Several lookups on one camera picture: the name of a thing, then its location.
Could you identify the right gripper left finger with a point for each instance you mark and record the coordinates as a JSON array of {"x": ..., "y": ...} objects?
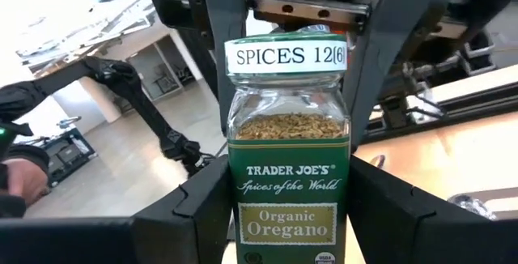
[{"x": 190, "y": 231}]

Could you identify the black floor crate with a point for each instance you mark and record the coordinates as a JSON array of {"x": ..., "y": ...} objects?
[{"x": 69, "y": 154}]

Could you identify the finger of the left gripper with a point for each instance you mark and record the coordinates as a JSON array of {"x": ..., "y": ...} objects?
[
  {"x": 388, "y": 37},
  {"x": 224, "y": 17}
]

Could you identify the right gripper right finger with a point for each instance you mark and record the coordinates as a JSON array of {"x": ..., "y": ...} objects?
[{"x": 396, "y": 227}]

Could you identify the green-lid oregano spice jar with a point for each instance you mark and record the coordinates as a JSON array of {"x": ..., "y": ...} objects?
[{"x": 289, "y": 175}]

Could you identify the person's hand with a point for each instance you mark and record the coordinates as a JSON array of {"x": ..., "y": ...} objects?
[{"x": 24, "y": 183}]

